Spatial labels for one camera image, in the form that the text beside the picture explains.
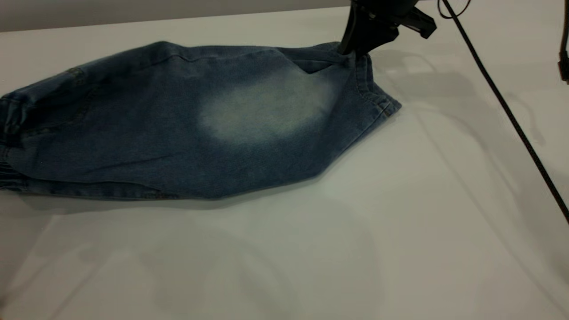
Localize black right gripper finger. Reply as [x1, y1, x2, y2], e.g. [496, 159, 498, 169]
[358, 10, 397, 56]
[339, 4, 360, 57]

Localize long black cable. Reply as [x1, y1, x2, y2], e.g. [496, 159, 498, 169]
[438, 0, 569, 225]

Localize black cable with plug end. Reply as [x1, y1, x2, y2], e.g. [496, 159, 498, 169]
[558, 0, 569, 85]

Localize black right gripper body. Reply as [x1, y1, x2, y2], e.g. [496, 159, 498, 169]
[353, 0, 437, 39]

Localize blue denim shorts with basketball print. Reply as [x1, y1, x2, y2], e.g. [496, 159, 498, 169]
[0, 41, 403, 200]

